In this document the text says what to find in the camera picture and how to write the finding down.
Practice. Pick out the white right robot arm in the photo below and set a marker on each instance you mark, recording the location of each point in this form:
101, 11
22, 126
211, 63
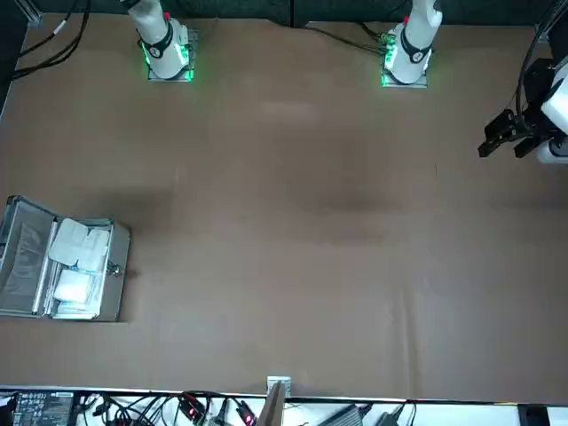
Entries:
162, 53

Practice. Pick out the aluminium profile post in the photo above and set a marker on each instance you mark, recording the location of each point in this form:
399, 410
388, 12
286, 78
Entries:
275, 408

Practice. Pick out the black box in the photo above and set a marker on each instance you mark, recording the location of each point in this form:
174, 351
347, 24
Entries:
532, 416

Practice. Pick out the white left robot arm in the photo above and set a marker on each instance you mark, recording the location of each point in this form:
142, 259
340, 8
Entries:
412, 49

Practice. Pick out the silver aluminium medical kit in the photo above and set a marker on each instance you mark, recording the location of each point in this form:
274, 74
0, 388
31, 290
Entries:
119, 293

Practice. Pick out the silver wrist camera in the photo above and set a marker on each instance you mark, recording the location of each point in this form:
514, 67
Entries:
552, 153

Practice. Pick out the grey power adapter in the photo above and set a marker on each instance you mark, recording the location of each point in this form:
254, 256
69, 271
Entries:
350, 417

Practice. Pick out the black Chicony power adapter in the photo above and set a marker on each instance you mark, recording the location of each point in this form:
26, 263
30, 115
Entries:
40, 408

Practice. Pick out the aluminium frame post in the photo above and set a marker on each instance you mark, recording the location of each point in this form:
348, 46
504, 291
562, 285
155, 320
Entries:
30, 11

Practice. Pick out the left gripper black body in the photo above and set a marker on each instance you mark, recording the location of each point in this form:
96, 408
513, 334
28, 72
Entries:
534, 122

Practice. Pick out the black plug with red light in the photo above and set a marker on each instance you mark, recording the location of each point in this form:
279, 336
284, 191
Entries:
193, 404
246, 415

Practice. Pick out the small black camera module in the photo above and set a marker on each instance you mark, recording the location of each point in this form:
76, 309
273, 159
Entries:
540, 80

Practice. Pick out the small black power adapter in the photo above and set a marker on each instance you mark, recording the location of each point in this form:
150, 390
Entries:
392, 417

